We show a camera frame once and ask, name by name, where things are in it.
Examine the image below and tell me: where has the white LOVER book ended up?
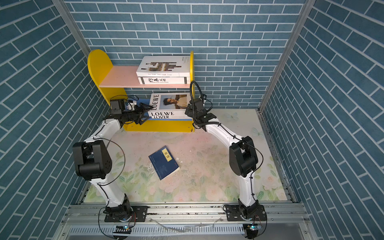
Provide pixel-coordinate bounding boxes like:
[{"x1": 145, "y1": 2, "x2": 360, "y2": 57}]
[{"x1": 151, "y1": 115, "x2": 192, "y2": 120}]

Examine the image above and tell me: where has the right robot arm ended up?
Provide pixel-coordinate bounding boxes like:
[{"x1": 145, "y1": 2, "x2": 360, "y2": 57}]
[{"x1": 185, "y1": 81, "x2": 259, "y2": 211}]

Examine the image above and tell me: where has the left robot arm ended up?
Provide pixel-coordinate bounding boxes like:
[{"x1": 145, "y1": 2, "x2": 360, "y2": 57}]
[{"x1": 73, "y1": 95, "x2": 154, "y2": 214}]

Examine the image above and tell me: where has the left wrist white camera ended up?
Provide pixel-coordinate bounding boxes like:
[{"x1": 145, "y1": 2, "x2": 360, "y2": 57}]
[{"x1": 125, "y1": 97, "x2": 139, "y2": 111}]

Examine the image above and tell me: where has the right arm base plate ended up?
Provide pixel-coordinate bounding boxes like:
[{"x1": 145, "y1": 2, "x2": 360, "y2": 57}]
[{"x1": 223, "y1": 203, "x2": 267, "y2": 222}]

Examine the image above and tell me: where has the Heritage Cultural book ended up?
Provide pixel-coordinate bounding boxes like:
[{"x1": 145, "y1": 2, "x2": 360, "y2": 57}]
[{"x1": 138, "y1": 77, "x2": 191, "y2": 85}]

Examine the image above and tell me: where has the yellow pink blue bookshelf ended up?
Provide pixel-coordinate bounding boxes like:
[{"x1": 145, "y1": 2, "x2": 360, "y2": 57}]
[{"x1": 88, "y1": 50, "x2": 195, "y2": 133}]

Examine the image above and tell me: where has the white LOEWE book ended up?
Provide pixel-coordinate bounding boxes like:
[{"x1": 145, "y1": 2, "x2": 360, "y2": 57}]
[{"x1": 148, "y1": 93, "x2": 191, "y2": 117}]

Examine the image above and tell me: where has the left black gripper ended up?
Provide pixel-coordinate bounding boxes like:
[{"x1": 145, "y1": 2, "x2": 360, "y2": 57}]
[{"x1": 120, "y1": 102, "x2": 152, "y2": 124}]

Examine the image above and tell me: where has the navy blue book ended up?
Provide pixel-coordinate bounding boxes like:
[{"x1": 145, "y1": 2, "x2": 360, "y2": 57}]
[{"x1": 149, "y1": 146, "x2": 180, "y2": 180}]

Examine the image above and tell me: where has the aluminium front rail frame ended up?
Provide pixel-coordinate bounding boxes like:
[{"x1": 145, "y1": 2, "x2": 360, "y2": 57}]
[{"x1": 53, "y1": 201, "x2": 317, "y2": 240}]

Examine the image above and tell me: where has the white brown-pattern book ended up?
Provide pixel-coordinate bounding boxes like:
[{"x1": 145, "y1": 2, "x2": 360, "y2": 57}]
[{"x1": 136, "y1": 56, "x2": 190, "y2": 77}]

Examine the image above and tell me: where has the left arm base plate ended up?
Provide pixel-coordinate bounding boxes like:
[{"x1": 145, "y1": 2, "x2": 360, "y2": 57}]
[{"x1": 103, "y1": 206, "x2": 148, "y2": 223}]

